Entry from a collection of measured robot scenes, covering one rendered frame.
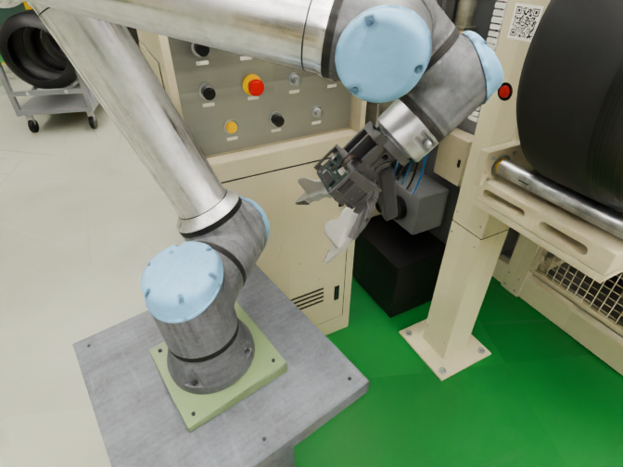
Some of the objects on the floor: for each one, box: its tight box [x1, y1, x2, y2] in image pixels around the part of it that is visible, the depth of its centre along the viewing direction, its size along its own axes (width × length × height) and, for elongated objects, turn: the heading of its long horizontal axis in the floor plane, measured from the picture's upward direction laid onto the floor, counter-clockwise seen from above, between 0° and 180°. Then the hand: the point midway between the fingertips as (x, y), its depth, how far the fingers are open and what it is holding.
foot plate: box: [399, 319, 491, 381], centre depth 167 cm, size 27×27×2 cm
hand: (311, 233), depth 68 cm, fingers open, 14 cm apart
